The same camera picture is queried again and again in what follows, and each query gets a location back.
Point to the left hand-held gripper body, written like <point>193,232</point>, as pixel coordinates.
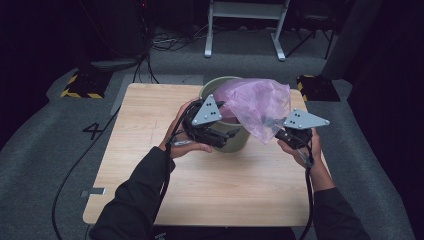
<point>206,113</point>

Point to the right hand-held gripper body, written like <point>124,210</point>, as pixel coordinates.
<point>303,120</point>

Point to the green plastic bucket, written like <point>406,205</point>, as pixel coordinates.
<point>235,141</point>

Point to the pink plastic bag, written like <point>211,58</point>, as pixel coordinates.
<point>256,103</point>

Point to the person's right hand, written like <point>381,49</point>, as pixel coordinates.
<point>313,151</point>

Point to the person's left hand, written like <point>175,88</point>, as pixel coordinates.
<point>176,143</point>

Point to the black folding stand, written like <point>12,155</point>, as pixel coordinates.
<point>313,30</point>

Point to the grey column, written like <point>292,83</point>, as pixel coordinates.
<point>350,40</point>

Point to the person's dark torso clothing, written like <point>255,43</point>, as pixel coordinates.
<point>226,235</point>

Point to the dark equipment stand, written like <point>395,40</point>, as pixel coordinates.
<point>113,63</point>

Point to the white metal stand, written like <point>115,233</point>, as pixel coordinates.
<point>246,10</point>

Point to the grey tape strip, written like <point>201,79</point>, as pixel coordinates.
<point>95,191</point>

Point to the black yellow striped base plate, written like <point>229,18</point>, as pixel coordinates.
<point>318,88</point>
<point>85,85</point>

